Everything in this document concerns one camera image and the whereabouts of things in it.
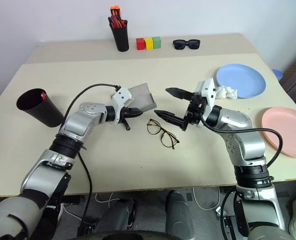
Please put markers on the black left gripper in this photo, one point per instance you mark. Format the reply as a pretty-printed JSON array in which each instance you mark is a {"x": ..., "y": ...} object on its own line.
[{"x": 126, "y": 113}]

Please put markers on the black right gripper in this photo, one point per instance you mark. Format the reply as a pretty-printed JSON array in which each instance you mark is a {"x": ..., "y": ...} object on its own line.
[{"x": 196, "y": 110}]

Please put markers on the grey cloth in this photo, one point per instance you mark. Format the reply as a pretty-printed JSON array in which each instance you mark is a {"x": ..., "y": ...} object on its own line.
[{"x": 143, "y": 97}]

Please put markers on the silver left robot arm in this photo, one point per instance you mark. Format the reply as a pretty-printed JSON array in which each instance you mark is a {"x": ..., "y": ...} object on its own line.
[{"x": 75, "y": 122}]

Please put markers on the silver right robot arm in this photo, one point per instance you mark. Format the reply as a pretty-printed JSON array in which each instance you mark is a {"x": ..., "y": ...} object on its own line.
[{"x": 248, "y": 145}]

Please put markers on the black cup full of markers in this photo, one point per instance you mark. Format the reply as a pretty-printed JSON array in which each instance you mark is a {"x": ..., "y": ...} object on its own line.
[{"x": 120, "y": 40}]

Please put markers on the tortoiseshell eyeglasses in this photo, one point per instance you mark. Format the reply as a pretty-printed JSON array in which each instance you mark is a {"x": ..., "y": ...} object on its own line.
[{"x": 154, "y": 127}]

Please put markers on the white crumpled tissue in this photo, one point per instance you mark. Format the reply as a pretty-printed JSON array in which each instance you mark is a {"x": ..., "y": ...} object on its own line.
[{"x": 225, "y": 92}]

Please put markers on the black sunglasses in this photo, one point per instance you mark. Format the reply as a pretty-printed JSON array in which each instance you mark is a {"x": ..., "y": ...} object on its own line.
[{"x": 180, "y": 45}]

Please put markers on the green cube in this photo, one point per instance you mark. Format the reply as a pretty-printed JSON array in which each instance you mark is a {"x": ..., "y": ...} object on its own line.
[{"x": 157, "y": 42}]

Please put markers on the yellow cube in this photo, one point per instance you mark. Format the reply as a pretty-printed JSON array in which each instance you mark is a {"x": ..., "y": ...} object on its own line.
[{"x": 149, "y": 43}]

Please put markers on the red cube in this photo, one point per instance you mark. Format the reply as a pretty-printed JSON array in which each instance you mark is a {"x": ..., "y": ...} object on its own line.
[{"x": 140, "y": 44}]

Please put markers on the blue plate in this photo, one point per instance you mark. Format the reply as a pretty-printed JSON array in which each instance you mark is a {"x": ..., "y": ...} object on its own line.
[{"x": 240, "y": 78}]

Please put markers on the red and black marker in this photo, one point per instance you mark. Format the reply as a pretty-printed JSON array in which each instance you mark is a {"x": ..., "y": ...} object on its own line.
[{"x": 118, "y": 22}]

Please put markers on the dark rounded robot leg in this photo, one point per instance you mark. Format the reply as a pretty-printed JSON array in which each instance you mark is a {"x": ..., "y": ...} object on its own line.
[
  {"x": 179, "y": 215},
  {"x": 121, "y": 217}
]

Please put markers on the small blue container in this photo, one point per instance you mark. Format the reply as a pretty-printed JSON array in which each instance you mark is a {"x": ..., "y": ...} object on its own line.
[{"x": 278, "y": 74}]

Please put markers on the orange-capped marker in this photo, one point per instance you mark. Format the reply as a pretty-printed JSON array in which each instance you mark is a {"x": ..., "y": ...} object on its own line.
[{"x": 114, "y": 11}]

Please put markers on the pink plate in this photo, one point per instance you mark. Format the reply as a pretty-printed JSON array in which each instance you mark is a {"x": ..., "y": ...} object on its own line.
[{"x": 288, "y": 130}]

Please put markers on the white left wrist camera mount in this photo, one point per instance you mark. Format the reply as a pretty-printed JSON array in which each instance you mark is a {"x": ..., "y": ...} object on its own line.
[{"x": 121, "y": 96}]

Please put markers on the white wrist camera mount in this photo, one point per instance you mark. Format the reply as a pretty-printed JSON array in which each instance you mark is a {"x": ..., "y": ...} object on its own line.
[
  {"x": 209, "y": 90},
  {"x": 121, "y": 96}
]

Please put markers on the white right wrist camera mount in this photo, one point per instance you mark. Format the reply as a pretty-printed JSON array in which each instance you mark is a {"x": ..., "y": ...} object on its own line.
[{"x": 209, "y": 90}]

